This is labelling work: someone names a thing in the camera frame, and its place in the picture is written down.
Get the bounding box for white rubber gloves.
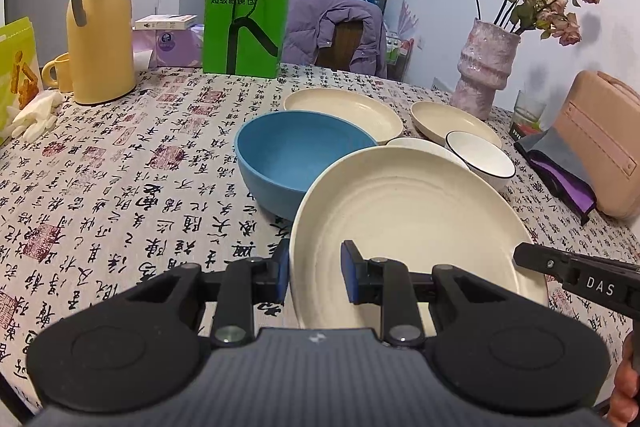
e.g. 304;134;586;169
11;90;64;143

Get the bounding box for white black-rimmed bowl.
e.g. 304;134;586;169
386;136;469;169
445;131;516;192

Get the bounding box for right white black-rimmed bowl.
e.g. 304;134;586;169
445;131;516;192

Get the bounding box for grey purple cloth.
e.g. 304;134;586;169
514;128;597;225

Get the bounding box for left white black-rimmed bowl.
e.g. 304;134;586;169
386;136;469;169

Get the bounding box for drinking glass with straw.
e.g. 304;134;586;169
509;90;547;141

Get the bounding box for wooden chair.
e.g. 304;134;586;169
314;20;363;72

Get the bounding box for yellow thermos jug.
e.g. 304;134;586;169
66;0;137;106

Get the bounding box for green paper shopping bag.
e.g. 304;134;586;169
202;0;288;79

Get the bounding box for white flat box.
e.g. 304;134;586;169
134;14;198;30

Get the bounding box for yellow mug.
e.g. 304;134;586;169
41;53;73;93

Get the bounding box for person right hand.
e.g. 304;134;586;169
606;333;639;427

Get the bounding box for cream plate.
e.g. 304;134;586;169
283;88;404;144
290;146;548;329
410;101;502;147

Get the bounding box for purple tissue pack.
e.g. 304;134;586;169
132;25;204;72

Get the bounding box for purple puffer jacket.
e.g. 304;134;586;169
281;0;387;78

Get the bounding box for yellow-green snack box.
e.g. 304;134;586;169
0;17;42;144

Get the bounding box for blue bowl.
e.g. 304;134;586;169
234;110;376;221

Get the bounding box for pink laptop case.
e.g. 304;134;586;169
553;70;640;220

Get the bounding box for pink textured vase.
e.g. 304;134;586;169
449;18;521;120

